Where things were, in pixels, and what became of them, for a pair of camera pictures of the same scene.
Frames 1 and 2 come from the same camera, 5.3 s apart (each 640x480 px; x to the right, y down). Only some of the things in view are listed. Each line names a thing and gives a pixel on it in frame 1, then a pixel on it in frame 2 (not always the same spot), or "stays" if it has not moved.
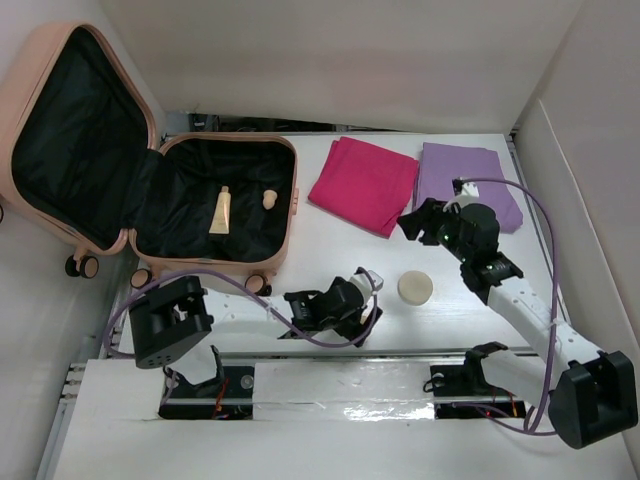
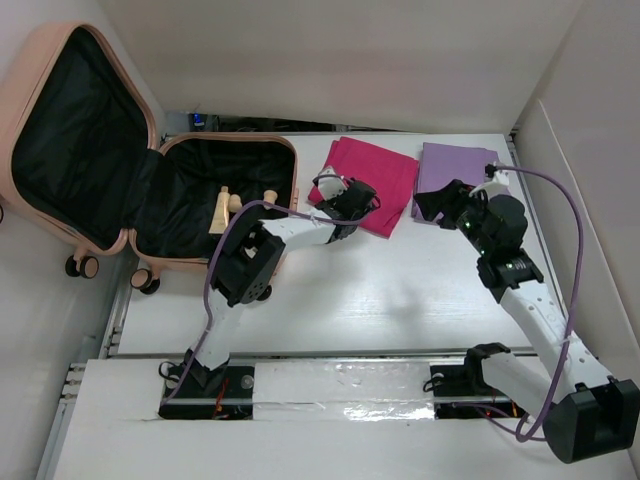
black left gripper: [354, 329] to [330, 203]
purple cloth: [442, 164] stays
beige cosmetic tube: [220, 221] stays
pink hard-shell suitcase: [79, 161] stays
